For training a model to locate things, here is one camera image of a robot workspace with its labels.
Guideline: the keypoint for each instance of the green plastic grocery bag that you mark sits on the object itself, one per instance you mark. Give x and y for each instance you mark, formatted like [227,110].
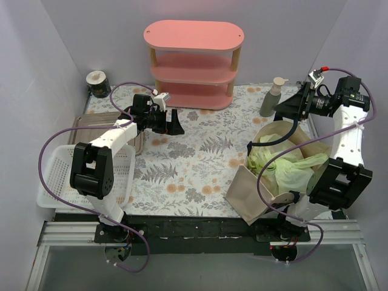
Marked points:
[291,171]

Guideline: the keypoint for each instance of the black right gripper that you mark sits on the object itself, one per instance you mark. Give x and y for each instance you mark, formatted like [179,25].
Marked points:
[302,100]

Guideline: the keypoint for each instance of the pink three-tier shelf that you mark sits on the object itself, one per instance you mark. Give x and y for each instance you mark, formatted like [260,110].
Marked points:
[195,62]

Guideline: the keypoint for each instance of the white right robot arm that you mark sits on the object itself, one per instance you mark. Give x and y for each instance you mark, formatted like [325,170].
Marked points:
[342,178]

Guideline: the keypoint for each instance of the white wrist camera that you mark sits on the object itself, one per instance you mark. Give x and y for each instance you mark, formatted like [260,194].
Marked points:
[161,100]
[316,78]

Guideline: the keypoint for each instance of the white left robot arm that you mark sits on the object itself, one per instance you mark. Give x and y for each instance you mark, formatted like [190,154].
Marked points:
[92,166]

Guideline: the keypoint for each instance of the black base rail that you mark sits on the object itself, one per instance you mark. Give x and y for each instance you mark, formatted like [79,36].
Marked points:
[193,235]

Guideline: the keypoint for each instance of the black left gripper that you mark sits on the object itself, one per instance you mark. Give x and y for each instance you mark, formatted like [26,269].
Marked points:
[168,122]

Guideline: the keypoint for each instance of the grey pump soap bottle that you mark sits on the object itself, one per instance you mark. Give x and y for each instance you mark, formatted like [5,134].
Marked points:
[272,97]

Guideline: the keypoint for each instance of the beige canvas tote bag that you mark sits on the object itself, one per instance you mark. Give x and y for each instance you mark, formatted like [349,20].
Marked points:
[244,191]

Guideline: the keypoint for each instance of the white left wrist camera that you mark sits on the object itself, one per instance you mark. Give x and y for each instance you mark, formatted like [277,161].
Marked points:
[161,100]

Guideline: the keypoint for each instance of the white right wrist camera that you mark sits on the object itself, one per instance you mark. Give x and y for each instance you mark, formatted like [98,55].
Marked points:
[316,78]

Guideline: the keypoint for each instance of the floral patterned table mat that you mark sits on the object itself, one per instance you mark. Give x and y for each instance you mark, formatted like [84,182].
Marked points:
[189,174]

